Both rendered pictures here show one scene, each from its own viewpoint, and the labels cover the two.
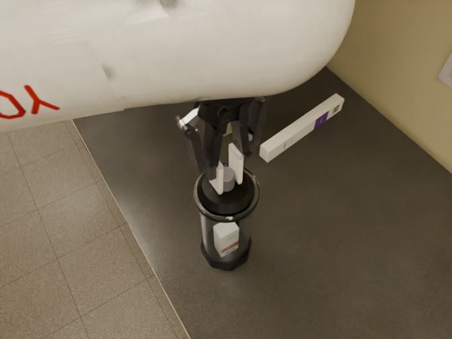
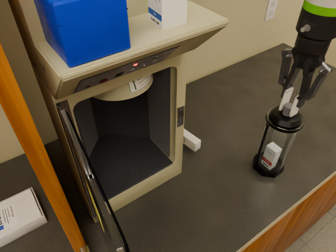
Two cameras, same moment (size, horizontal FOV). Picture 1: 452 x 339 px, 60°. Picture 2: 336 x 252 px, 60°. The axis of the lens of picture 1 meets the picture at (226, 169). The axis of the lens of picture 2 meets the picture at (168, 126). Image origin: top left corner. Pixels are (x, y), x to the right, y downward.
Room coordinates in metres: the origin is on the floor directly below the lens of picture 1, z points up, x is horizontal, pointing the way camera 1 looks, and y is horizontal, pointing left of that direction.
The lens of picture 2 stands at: (0.72, 0.62, 1.73)
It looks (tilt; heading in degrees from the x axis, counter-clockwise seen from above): 43 degrees down; 267
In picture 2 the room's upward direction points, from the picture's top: straight up
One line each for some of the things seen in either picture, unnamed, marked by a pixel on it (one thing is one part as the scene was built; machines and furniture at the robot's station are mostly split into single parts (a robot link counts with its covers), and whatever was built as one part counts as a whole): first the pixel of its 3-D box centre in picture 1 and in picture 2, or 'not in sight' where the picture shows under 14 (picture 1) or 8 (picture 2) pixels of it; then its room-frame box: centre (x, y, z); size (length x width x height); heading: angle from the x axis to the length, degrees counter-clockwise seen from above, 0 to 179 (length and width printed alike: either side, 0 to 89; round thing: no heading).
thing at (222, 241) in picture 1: (225, 220); (276, 142); (0.34, 0.00, 1.06); 0.11 x 0.11 x 0.21
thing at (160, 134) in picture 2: not in sight; (112, 114); (0.84, -0.01, 1.19); 0.26 x 0.24 x 0.35; 32
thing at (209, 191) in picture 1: (225, 185); (286, 114); (0.34, 0.00, 1.18); 0.09 x 0.09 x 0.07
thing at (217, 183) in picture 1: (216, 174); (296, 105); (0.33, 0.01, 1.22); 0.03 x 0.01 x 0.07; 32
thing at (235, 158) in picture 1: (235, 164); (286, 99); (0.35, -0.01, 1.22); 0.03 x 0.01 x 0.07; 32
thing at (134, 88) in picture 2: not in sight; (116, 70); (0.81, 0.00, 1.34); 0.18 x 0.18 x 0.05
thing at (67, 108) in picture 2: not in sight; (82, 169); (0.89, 0.18, 1.19); 0.03 x 0.02 x 0.39; 32
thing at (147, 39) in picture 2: not in sight; (140, 56); (0.74, 0.14, 1.46); 0.32 x 0.12 x 0.10; 32
